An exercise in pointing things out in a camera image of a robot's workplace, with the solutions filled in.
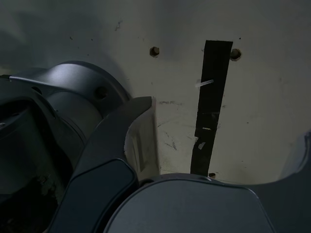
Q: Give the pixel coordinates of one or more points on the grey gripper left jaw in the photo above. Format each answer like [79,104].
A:
[107,150]

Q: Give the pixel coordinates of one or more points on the black tape strip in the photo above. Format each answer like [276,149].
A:
[213,85]

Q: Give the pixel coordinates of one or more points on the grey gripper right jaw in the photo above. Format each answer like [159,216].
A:
[194,208]

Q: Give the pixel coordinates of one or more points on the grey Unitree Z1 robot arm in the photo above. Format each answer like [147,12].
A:
[73,80]

